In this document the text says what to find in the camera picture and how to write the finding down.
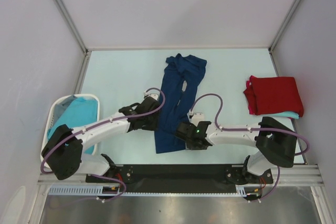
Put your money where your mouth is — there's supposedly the navy blue t shirt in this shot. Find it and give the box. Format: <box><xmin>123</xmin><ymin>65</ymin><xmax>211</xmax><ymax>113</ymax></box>
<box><xmin>154</xmin><ymin>54</ymin><xmax>207</xmax><ymax>154</ymax></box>

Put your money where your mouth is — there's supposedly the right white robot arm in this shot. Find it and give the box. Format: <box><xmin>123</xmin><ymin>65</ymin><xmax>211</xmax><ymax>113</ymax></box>
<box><xmin>175</xmin><ymin>116</ymin><xmax>297</xmax><ymax>185</ymax></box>

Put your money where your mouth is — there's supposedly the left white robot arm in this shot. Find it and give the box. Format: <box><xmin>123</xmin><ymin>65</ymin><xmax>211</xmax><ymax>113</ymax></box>
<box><xmin>41</xmin><ymin>94</ymin><xmax>161</xmax><ymax>182</ymax></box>

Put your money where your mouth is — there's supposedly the turquoise t shirt in basket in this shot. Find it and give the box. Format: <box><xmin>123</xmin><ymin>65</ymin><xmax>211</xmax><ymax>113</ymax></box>
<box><xmin>47</xmin><ymin>95</ymin><xmax>100</xmax><ymax>140</ymax></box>

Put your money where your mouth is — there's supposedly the folded red t shirt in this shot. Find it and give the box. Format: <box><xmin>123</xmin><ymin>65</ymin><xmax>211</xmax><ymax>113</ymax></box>
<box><xmin>244</xmin><ymin>76</ymin><xmax>304</xmax><ymax>118</ymax></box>

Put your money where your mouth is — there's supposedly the grey shirt in basket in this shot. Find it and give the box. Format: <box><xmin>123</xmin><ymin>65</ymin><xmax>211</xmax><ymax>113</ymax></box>
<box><xmin>54</xmin><ymin>95</ymin><xmax>77</xmax><ymax>121</ymax></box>

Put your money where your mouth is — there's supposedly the folded light blue t shirt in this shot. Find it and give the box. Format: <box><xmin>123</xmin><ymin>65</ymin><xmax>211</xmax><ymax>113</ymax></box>
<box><xmin>272</xmin><ymin>111</ymin><xmax>300</xmax><ymax>120</ymax></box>

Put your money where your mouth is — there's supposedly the white laundry basket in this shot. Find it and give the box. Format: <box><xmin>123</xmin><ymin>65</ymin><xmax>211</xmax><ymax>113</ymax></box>
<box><xmin>41</xmin><ymin>94</ymin><xmax>100</xmax><ymax>160</ymax></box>

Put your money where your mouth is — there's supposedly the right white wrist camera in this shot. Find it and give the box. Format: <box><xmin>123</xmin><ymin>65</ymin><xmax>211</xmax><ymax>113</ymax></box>
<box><xmin>188</xmin><ymin>111</ymin><xmax>205</xmax><ymax>126</ymax></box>

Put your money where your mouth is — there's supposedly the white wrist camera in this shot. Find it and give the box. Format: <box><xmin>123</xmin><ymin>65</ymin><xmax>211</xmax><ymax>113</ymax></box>
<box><xmin>188</xmin><ymin>111</ymin><xmax>205</xmax><ymax>126</ymax></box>
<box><xmin>144</xmin><ymin>91</ymin><xmax>160</xmax><ymax>101</ymax></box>

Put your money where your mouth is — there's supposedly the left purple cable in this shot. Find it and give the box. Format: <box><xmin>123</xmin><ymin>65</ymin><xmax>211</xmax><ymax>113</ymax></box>
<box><xmin>39</xmin><ymin>87</ymin><xmax>166</xmax><ymax>205</ymax></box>

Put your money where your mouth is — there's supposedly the purple cable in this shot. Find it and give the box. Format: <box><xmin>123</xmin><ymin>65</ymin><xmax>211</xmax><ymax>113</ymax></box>
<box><xmin>39</xmin><ymin>87</ymin><xmax>166</xmax><ymax>205</ymax></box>
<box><xmin>188</xmin><ymin>92</ymin><xmax>310</xmax><ymax>204</ymax></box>

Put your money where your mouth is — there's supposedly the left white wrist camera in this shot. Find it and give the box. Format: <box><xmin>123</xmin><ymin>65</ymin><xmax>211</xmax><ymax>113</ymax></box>
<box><xmin>144</xmin><ymin>91</ymin><xmax>160</xmax><ymax>101</ymax></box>

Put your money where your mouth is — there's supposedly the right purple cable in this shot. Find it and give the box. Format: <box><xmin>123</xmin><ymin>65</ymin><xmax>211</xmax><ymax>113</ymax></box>
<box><xmin>188</xmin><ymin>92</ymin><xmax>310</xmax><ymax>204</ymax></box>

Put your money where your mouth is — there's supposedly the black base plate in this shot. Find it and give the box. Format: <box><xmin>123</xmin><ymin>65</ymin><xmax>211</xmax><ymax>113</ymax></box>
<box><xmin>85</xmin><ymin>163</ymin><xmax>274</xmax><ymax>194</ymax></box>

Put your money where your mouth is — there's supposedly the light blue cable duct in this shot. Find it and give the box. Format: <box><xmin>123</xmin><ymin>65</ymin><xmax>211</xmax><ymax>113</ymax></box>
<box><xmin>49</xmin><ymin>185</ymin><xmax>120</xmax><ymax>196</ymax></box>

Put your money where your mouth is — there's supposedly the aluminium frame rail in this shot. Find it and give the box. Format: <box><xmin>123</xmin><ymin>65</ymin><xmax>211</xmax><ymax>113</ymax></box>
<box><xmin>37</xmin><ymin>165</ymin><xmax>324</xmax><ymax>186</ymax></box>

